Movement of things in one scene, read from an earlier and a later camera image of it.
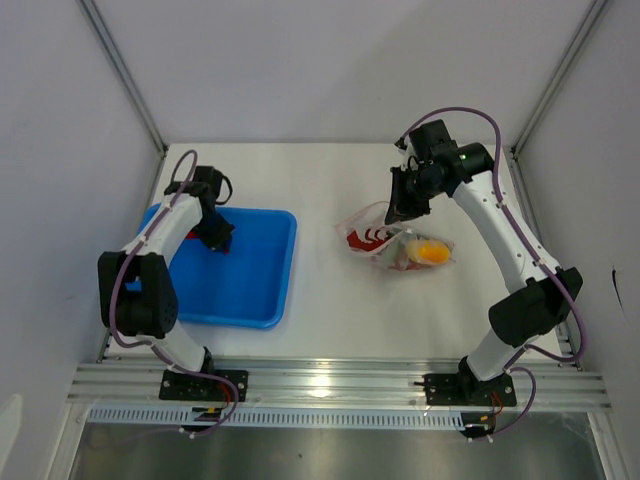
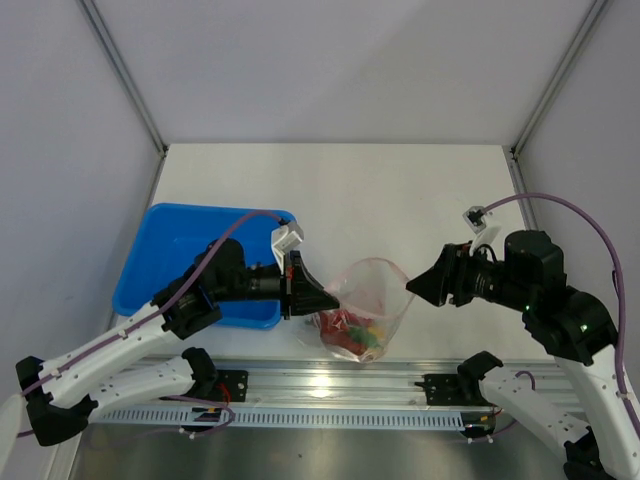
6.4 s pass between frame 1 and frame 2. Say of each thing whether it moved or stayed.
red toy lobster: moved
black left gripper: moved
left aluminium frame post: stayed
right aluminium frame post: stayed
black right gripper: moved
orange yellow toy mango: moved
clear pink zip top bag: moved
